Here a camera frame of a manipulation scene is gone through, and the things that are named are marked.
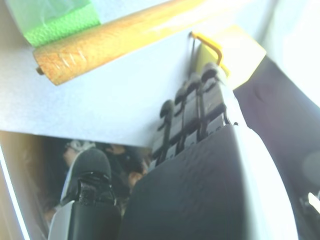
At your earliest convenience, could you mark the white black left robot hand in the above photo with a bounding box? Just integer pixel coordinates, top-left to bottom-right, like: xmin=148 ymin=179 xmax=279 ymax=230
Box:
xmin=47 ymin=62 xmax=299 ymax=240

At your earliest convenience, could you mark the orange frame hacksaw black handle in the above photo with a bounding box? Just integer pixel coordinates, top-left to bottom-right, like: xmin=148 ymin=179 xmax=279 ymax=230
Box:
xmin=187 ymin=31 xmax=231 ymax=76

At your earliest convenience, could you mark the round wooden rod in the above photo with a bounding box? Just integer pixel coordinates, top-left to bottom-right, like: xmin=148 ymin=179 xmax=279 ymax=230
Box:
xmin=32 ymin=0 xmax=210 ymax=87

